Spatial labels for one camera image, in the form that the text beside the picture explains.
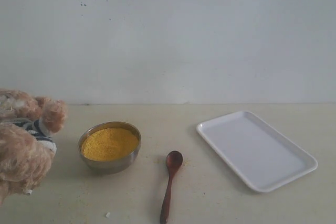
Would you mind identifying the brown wooden spoon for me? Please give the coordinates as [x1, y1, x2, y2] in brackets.
[160, 151, 183, 224]

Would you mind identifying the tan teddy bear striped shirt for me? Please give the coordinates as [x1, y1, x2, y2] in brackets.
[1, 88, 67, 201]

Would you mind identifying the yellow millet grain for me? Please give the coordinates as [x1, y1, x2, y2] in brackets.
[81, 128, 139, 162]

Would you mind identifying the stainless steel bowl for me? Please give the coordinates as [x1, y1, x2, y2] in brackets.
[78, 121, 141, 174]

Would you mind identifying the white rectangular plastic tray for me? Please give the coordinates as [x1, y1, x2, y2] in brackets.
[196, 111, 318, 193]

